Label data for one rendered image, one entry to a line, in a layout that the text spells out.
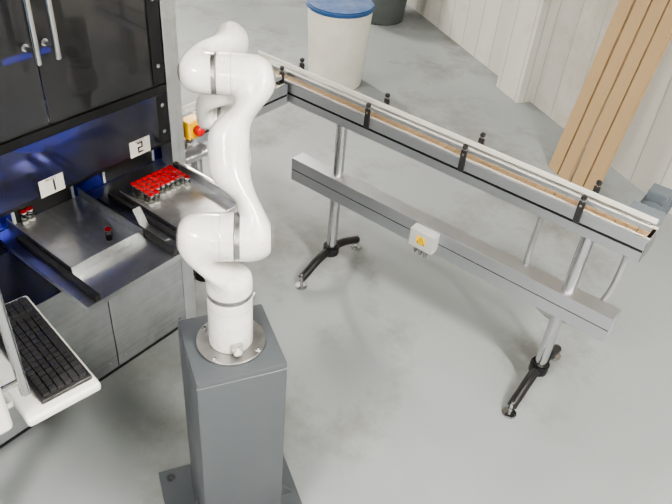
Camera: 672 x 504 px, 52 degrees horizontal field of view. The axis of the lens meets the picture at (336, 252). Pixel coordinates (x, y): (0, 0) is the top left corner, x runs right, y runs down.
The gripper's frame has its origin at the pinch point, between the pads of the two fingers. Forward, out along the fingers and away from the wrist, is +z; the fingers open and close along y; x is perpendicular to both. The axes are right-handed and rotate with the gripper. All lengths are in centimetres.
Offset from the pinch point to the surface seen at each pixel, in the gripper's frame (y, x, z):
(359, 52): -260, -139, 72
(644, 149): -287, 63, 77
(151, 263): 35.0, -1.5, 12.9
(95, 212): 30.8, -34.8, 12.7
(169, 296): 2, -39, 72
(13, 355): 88, 17, -2
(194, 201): 3.7, -16.8, 12.7
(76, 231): 41, -30, 13
